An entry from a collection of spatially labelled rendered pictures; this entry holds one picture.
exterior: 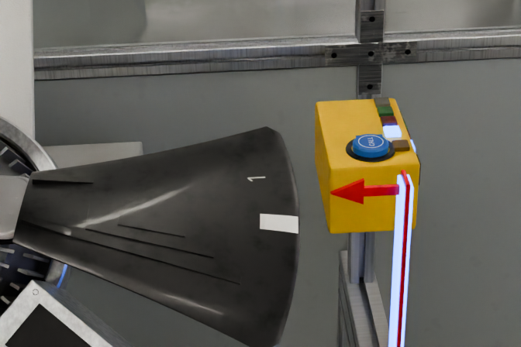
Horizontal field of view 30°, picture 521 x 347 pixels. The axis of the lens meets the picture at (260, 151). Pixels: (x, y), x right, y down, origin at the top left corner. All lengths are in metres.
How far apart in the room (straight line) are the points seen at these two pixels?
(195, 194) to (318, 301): 1.00
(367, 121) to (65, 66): 0.58
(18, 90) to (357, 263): 0.46
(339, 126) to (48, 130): 0.61
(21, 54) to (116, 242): 0.36
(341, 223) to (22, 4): 0.43
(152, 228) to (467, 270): 1.09
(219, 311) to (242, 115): 0.85
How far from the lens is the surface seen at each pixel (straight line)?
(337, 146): 1.10
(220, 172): 0.85
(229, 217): 0.81
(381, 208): 1.10
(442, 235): 1.75
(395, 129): 1.12
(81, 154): 1.54
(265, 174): 0.84
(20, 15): 1.10
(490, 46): 1.59
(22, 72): 1.08
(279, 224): 0.81
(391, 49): 1.54
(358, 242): 1.20
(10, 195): 0.84
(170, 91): 1.55
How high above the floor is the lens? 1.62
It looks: 30 degrees down
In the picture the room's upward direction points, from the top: 2 degrees counter-clockwise
